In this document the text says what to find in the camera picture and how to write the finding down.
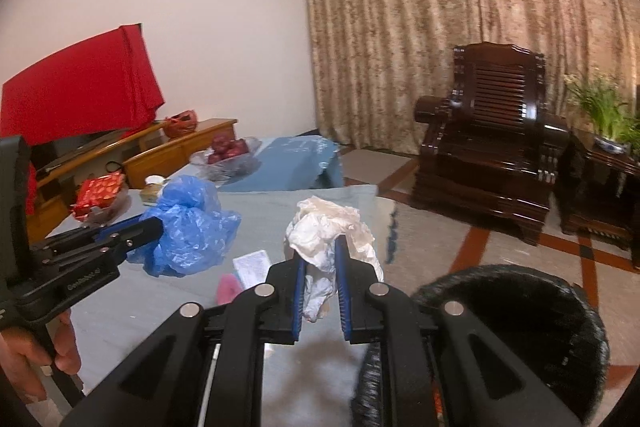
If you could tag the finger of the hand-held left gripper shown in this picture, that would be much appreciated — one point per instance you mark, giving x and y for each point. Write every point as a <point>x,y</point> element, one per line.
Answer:
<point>120,224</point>
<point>120,248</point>

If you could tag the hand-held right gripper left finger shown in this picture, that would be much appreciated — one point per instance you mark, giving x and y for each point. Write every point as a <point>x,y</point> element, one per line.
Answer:
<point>299,302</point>

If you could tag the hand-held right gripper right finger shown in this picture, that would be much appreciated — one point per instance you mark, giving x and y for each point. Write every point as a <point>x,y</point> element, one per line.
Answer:
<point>344,292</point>

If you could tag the white paper packet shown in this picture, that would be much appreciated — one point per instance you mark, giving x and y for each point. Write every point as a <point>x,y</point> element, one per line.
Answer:
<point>252,269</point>

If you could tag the white paper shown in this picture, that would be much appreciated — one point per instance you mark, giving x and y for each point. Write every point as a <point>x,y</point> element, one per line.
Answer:
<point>320,227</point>

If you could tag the blue plastic bag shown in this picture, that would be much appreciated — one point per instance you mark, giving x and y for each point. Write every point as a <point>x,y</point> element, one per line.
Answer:
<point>190,227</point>

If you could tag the pink soft scrap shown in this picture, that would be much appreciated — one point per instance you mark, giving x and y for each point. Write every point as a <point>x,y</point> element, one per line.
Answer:
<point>229,289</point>

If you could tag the black bin with liner bag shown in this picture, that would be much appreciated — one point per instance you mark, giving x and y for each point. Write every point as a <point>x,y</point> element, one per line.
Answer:
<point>500,307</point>

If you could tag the person's left hand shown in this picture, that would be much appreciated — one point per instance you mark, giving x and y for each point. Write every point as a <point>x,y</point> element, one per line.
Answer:
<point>20,357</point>

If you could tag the clear glass dish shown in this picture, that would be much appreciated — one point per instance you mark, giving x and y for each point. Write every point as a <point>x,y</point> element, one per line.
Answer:
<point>119,209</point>

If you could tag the red printed box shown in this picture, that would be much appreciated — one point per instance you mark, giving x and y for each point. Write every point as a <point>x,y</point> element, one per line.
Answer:
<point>100,192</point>

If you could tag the beige tissue box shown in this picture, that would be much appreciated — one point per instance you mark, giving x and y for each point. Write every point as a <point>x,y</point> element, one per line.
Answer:
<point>150,194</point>

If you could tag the scalloped blue white tablecloth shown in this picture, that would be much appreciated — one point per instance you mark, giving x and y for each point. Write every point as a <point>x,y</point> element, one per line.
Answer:
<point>392,232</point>

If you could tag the wooden television cabinet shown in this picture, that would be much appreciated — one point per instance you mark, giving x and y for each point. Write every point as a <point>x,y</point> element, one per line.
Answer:
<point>165,157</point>

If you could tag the black television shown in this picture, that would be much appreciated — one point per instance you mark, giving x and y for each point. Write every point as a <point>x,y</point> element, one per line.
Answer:
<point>65,152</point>

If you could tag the red apple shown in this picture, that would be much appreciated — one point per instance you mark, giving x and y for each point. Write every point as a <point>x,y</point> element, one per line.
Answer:
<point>214,158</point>
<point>220,141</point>
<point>241,147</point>
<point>230,153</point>

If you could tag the red woven basket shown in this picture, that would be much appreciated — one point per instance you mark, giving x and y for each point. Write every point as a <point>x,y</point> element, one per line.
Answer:
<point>180,124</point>

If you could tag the glass fruit bowl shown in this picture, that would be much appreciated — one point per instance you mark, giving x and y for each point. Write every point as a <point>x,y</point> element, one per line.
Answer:
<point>235,169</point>

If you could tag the red cloth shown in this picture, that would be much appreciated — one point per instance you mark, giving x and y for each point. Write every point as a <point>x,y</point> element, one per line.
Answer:
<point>75,97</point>

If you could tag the dark wooden armchair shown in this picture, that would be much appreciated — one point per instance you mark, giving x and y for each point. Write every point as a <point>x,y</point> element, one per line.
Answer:
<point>490,157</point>

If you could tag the beige patterned curtain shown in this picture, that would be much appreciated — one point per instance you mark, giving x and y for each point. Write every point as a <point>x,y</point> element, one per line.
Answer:
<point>425,32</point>

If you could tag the dark wooden side table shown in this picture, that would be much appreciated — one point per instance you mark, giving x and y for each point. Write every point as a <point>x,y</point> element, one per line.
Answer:
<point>600,192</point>

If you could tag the potted narcissus plant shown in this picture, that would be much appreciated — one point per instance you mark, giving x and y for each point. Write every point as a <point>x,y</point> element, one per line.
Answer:
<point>605,107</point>

